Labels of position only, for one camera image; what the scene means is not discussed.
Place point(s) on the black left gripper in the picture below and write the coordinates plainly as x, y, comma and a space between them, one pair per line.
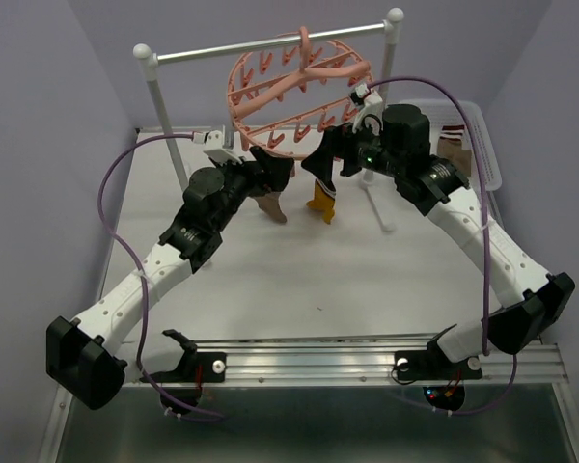
275, 175

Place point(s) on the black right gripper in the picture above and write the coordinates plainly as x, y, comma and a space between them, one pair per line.
320, 161

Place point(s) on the mustard yellow sock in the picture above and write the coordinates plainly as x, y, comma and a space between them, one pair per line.
323, 200

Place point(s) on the brown striped sock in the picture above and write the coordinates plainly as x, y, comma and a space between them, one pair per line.
269, 204

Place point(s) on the pink round clip hanger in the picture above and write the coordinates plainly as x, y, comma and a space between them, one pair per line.
294, 96

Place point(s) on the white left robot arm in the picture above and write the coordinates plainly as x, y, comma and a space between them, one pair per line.
81, 354

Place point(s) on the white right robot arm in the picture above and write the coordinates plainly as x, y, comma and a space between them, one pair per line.
531, 298

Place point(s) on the white plastic basket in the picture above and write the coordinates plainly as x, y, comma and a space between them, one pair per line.
441, 112

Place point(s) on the brown sock in basket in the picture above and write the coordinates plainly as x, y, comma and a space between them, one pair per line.
450, 146

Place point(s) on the white clothes rack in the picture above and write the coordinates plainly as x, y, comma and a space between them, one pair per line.
149, 61

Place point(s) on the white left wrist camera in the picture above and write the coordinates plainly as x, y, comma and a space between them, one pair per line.
216, 147

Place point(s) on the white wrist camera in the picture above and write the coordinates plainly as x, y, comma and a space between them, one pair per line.
216, 147
367, 101

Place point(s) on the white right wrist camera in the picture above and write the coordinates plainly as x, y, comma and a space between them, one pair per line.
367, 101

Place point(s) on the aluminium mounting rail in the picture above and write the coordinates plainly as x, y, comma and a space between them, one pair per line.
374, 362

